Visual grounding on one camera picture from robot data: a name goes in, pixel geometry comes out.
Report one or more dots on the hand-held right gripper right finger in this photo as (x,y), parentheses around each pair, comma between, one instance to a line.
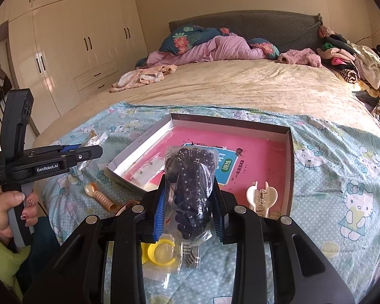
(217,217)

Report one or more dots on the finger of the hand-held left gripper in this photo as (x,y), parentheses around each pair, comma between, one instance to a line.
(69,148)
(82,157)

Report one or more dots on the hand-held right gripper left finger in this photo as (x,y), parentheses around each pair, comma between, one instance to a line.
(158,215)

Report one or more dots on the clear plastic bag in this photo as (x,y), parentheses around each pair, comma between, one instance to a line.
(96,139)

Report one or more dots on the bag of dark beads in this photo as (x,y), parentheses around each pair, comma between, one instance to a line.
(190,190)

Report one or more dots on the shallow cardboard box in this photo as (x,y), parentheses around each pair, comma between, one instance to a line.
(228,123)

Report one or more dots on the person's left forearm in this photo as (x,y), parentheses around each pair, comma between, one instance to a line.
(0,259)

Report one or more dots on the person's left hand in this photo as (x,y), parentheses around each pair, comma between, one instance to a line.
(0,209)

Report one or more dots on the clear bag of earrings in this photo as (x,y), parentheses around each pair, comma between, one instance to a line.
(145,177)

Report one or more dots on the cream hair claw clip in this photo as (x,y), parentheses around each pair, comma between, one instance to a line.
(255,196)

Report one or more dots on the small bag of metallic beads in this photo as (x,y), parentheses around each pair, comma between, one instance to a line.
(188,255)

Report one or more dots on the pink book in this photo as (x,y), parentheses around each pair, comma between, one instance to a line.
(266,155)

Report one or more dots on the person's dark clothing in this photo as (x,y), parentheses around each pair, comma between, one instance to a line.
(44,243)

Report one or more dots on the peach patterned garment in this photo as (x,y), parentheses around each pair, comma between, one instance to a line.
(142,77)

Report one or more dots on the cream wardrobe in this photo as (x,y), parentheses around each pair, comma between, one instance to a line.
(76,38)

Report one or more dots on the cartoon cat print blanket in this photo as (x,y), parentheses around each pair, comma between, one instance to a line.
(335,164)

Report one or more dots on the bed with beige sheet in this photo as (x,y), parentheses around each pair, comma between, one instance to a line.
(240,85)

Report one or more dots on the dark blue floral pillow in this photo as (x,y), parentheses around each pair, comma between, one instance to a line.
(193,38)

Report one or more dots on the pink quilt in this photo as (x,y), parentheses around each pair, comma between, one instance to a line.
(224,50)

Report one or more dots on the pink fluffy garment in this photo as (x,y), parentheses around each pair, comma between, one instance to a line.
(300,57)

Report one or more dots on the grey padded headboard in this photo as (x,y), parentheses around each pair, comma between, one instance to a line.
(272,28)

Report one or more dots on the pile of clothes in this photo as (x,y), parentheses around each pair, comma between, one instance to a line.
(351,60)

